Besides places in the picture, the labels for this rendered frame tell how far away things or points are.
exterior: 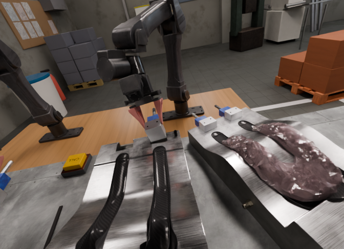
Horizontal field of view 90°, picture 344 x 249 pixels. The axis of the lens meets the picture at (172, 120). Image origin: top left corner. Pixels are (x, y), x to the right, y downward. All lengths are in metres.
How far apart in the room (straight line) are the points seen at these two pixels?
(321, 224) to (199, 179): 0.28
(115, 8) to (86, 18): 1.01
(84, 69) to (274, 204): 4.40
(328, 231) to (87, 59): 4.39
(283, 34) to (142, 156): 5.36
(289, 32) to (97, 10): 5.51
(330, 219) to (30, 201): 0.74
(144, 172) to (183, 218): 0.18
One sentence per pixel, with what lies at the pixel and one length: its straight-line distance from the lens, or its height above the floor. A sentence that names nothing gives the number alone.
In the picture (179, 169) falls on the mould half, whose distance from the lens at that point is 0.45.
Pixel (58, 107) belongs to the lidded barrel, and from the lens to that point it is 3.44.
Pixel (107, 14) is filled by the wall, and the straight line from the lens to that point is 6.65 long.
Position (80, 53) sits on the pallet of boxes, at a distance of 4.47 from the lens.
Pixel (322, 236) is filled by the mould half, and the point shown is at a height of 0.91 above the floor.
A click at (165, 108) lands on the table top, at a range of 0.90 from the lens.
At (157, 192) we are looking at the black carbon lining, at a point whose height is 0.88.
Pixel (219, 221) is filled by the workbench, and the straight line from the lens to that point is 0.47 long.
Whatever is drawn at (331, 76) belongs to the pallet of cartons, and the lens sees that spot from 2.57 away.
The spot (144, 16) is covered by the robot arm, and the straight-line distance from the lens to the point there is 0.56.
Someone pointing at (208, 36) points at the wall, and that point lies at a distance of 6.70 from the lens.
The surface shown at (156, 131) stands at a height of 0.93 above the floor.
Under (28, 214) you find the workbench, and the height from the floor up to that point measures 0.80.
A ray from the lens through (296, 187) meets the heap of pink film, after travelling 0.43.
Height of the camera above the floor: 1.22
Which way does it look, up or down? 32 degrees down
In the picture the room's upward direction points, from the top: 11 degrees counter-clockwise
